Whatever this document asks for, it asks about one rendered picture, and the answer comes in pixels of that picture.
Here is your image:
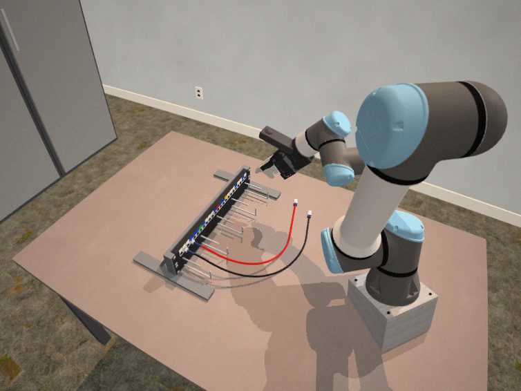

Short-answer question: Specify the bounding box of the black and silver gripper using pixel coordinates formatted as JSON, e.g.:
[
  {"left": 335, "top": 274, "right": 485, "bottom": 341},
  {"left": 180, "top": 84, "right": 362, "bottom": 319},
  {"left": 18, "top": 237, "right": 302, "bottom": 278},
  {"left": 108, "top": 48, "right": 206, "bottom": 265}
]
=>
[{"left": 255, "top": 138, "right": 315, "bottom": 180}]

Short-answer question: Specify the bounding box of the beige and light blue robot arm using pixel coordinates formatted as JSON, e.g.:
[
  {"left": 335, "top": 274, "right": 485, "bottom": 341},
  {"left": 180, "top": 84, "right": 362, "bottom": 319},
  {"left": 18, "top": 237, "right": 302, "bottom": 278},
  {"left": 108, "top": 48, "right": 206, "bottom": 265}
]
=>
[{"left": 296, "top": 81, "right": 508, "bottom": 307}]

